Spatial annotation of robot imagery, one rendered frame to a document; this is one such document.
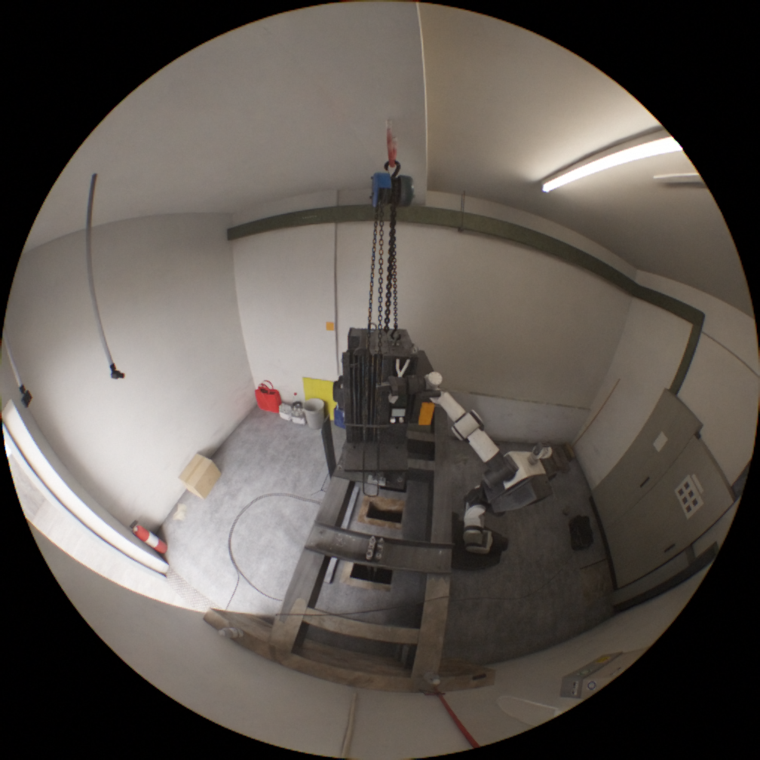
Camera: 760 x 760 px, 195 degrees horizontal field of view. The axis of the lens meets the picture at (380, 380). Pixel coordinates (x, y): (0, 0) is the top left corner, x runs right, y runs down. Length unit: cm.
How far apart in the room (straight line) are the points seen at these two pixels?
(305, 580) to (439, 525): 94
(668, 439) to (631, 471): 60
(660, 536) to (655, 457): 82
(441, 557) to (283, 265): 302
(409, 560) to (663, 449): 259
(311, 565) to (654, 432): 322
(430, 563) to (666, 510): 236
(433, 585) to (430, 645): 41
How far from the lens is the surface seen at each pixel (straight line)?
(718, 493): 271
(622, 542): 321
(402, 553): 153
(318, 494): 247
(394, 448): 165
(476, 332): 249
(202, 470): 284
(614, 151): 126
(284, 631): 156
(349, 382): 133
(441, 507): 171
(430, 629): 153
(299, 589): 153
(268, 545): 238
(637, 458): 306
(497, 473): 105
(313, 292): 256
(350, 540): 154
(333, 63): 77
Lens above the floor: 214
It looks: 31 degrees down
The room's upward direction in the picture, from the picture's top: 3 degrees clockwise
